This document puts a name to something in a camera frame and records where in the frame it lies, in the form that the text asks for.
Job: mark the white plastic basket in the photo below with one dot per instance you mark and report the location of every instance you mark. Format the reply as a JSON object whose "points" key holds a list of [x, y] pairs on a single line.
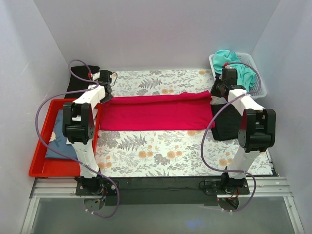
{"points": [[258, 90]]}

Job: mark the black cloth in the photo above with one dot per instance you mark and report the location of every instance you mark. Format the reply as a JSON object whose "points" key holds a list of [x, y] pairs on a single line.
{"points": [[76, 84], [227, 124]]}

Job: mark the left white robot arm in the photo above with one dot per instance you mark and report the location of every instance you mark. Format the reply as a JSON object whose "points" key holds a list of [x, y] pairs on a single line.
{"points": [[79, 128]]}

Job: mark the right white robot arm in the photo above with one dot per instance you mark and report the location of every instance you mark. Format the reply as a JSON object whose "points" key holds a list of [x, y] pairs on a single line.
{"points": [[242, 118]]}

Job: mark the folded white t shirt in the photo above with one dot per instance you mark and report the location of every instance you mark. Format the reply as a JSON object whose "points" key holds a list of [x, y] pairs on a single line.
{"points": [[95, 113]]}

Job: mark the black cloth right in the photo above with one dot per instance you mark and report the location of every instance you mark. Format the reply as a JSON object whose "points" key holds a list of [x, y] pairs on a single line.
{"points": [[227, 124]]}

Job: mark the folded blue t shirt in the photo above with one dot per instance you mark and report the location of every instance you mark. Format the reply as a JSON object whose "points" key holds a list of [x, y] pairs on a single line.
{"points": [[57, 140]]}

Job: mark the floral patterned mat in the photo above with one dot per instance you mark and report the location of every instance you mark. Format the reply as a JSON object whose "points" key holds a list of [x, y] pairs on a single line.
{"points": [[162, 153]]}

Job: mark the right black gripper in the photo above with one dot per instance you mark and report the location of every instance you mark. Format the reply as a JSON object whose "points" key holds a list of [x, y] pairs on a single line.
{"points": [[218, 88]]}

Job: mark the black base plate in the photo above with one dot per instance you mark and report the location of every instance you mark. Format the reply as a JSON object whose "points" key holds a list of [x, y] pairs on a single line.
{"points": [[161, 190]]}

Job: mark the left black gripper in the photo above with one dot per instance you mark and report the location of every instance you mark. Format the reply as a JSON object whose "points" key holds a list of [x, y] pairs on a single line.
{"points": [[107, 95]]}

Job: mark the black cloth back left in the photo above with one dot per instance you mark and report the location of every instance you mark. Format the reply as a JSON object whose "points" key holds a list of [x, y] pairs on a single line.
{"points": [[76, 84]]}

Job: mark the teal t shirt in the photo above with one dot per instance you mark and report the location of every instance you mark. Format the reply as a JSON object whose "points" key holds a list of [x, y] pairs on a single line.
{"points": [[245, 75]]}

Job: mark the red plastic tray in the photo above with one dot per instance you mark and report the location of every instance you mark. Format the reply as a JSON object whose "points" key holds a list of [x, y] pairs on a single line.
{"points": [[52, 167]]}

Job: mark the red t shirt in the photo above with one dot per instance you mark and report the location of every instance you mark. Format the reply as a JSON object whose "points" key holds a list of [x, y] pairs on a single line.
{"points": [[185, 111]]}

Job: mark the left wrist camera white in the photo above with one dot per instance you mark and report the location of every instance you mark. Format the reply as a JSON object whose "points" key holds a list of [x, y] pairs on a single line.
{"points": [[94, 76]]}

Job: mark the aluminium frame rail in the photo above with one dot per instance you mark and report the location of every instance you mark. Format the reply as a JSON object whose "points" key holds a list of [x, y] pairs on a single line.
{"points": [[266, 186]]}

